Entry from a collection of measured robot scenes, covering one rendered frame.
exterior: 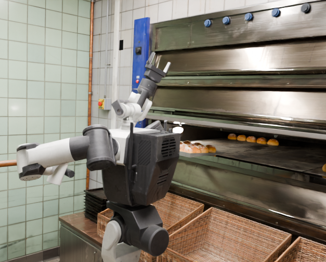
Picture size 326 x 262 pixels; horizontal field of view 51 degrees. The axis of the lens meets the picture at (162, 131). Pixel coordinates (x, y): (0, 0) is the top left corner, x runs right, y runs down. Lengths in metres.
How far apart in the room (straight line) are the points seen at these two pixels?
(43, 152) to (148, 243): 0.53
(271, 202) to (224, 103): 0.66
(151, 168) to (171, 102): 1.23
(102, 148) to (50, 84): 2.00
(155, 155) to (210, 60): 1.13
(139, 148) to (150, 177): 0.12
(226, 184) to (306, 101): 0.71
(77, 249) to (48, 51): 1.66
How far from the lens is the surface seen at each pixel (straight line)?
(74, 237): 2.69
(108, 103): 3.07
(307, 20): 2.00
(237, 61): 2.16
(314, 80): 1.92
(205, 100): 2.29
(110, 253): 1.57
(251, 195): 2.12
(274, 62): 2.02
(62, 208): 3.42
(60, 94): 3.23
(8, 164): 1.78
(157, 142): 1.29
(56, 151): 1.29
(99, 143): 1.25
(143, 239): 1.41
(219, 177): 2.26
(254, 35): 2.14
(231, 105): 2.15
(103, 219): 2.40
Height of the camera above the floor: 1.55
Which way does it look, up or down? 6 degrees down
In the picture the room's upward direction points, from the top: 3 degrees clockwise
